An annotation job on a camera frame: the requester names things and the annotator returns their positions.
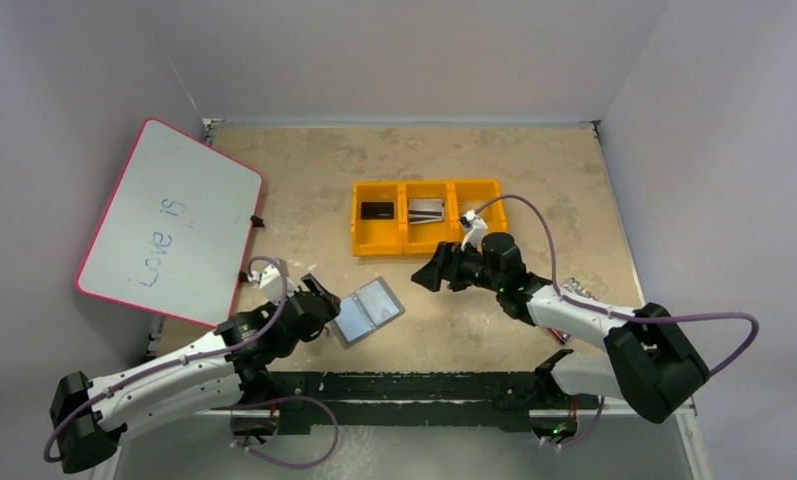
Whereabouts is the grey leather card holder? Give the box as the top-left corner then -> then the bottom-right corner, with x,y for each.
333,277 -> 406,349

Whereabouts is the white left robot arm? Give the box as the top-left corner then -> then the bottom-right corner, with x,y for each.
43,274 -> 341,474

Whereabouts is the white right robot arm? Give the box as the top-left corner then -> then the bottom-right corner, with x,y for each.
411,233 -> 711,423

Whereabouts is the black card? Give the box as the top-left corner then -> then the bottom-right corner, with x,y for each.
359,201 -> 395,221

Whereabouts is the yellow middle bin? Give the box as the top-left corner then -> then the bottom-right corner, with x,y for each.
401,180 -> 451,256

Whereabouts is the yellow bin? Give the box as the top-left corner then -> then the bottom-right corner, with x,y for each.
401,180 -> 451,256
350,182 -> 403,257
447,178 -> 509,242

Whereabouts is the coloured marker pack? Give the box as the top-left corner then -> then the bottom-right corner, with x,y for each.
546,277 -> 600,346

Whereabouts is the yellow right bin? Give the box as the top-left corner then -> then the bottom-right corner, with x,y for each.
447,178 -> 509,242

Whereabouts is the yellow left bin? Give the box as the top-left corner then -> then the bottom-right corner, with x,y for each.
350,182 -> 403,257

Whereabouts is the pink framed whiteboard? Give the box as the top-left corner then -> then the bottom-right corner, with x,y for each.
75,118 -> 263,327

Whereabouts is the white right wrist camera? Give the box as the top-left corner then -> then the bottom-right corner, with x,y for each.
459,210 -> 488,251

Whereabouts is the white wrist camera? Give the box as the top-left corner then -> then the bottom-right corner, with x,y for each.
459,210 -> 488,251
247,265 -> 300,305

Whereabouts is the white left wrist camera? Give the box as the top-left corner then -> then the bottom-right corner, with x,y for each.
247,265 -> 300,305

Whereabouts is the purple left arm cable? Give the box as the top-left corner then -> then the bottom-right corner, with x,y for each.
42,255 -> 291,464

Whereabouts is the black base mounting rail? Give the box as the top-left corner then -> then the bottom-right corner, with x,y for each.
229,362 -> 599,443

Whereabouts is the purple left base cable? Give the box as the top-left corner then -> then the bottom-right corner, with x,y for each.
228,394 -> 341,470

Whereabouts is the aluminium frame rail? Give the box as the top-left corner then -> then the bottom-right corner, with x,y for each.
93,399 -> 711,479

